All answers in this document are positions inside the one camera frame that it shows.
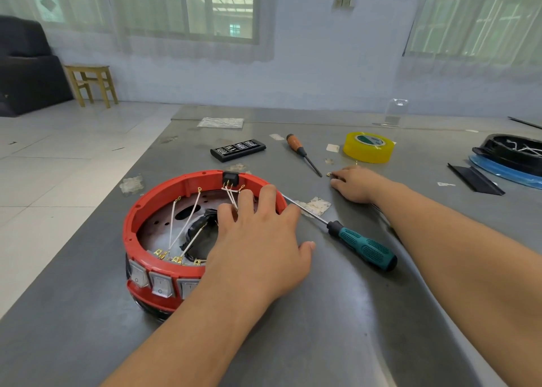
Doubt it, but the person's left hand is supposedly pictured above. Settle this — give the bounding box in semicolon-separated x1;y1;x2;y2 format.
203;185;316;311

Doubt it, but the person's right hand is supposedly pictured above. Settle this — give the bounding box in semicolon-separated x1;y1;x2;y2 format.
329;166;392;206

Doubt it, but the teal handle screwdriver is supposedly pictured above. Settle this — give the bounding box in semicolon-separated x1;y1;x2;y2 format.
279;194;398;272

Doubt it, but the red round appliance base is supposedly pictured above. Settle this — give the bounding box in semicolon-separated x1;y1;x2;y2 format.
123;171;289;320

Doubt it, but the person's right forearm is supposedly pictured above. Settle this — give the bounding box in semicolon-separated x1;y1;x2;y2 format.
373;183;542;387

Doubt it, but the person's left forearm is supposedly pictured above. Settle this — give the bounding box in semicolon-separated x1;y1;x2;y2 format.
102;281;276;387

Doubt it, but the black round appliance part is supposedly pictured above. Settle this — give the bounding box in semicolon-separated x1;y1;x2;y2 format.
479;133;542;177

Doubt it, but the yellow tape roll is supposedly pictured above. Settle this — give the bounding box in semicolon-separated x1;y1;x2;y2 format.
343;131;396;165

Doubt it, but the crumpled white tape piece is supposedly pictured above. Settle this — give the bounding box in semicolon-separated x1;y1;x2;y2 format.
296;197;333;218

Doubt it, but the black remote control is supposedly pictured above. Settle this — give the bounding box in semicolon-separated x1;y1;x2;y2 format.
210;139;267;163

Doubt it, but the black flat plate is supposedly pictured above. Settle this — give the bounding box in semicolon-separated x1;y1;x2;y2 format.
447;162;506;196

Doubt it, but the white paper sheet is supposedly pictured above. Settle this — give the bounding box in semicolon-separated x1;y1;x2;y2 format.
197;116;245;130

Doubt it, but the sheer white curtain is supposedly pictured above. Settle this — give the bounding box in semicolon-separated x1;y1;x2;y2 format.
0;0;279;63
394;0;542;85

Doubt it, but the thin black rod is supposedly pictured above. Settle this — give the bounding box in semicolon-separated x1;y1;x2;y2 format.
508;115;542;131

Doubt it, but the large barred window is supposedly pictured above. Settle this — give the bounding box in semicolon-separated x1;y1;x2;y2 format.
25;0;259;41
406;0;542;62

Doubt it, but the small wooden stool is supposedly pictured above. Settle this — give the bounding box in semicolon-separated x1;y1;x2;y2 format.
64;64;120;109

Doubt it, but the black armchair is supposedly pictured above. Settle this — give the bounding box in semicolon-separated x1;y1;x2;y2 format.
0;15;74;118

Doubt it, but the orange handle screwdriver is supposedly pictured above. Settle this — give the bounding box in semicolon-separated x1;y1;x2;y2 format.
285;133;323;177

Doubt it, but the blue ring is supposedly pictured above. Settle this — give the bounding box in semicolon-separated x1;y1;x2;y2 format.
471;152;542;190

